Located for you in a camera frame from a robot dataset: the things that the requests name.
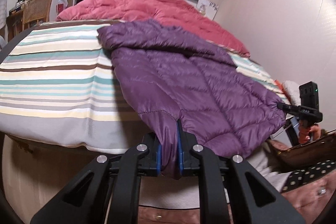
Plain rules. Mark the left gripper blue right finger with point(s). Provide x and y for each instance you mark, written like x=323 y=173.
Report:
x=180 y=146

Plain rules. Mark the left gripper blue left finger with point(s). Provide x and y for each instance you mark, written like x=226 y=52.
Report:
x=159 y=159

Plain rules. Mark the purple quilted down jacket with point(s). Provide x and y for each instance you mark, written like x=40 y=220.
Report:
x=174 y=80

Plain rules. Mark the person right hand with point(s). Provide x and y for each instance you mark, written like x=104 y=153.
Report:
x=307 y=133

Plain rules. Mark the brown handbag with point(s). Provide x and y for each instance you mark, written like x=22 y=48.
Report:
x=306 y=154

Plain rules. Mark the striped bed sheet mattress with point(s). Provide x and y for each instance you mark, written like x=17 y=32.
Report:
x=57 y=88

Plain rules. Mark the pink red comforter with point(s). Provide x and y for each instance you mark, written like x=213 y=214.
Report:
x=166 y=12

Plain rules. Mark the wooden wicker chair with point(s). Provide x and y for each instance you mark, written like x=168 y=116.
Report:
x=35 y=11

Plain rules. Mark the wooden desk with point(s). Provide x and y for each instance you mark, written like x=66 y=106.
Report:
x=14 y=20

